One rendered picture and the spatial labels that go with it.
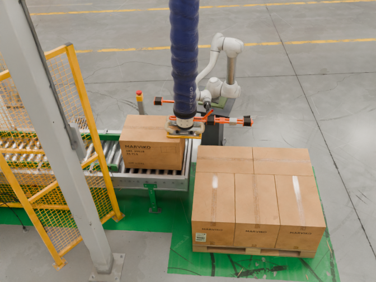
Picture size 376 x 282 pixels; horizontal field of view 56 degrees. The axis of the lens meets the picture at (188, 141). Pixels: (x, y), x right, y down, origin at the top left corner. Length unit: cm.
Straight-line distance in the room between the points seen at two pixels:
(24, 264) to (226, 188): 217
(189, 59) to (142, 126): 100
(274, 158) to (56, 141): 233
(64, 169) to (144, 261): 157
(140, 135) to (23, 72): 169
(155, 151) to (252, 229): 118
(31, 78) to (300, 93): 444
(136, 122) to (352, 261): 254
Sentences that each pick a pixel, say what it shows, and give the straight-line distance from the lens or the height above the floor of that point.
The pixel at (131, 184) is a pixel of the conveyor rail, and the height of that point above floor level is 47.
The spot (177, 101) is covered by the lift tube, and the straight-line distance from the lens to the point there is 324.
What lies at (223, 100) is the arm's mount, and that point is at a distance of 420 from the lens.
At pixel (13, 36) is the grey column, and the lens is 201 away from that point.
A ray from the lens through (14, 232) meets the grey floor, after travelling 439.
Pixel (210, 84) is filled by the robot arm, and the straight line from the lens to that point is 404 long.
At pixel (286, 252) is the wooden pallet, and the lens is 384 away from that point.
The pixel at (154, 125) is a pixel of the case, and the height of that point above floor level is 95.
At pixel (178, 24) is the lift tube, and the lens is 282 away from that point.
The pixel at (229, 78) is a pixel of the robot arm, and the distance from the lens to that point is 391.
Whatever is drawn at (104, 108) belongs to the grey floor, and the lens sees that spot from 556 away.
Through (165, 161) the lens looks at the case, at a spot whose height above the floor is 68.
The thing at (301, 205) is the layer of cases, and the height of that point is 54.
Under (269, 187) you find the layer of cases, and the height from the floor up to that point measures 54.
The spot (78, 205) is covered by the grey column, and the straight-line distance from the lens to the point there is 286.
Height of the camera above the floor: 329
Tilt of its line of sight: 43 degrees down
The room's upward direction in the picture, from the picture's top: 3 degrees counter-clockwise
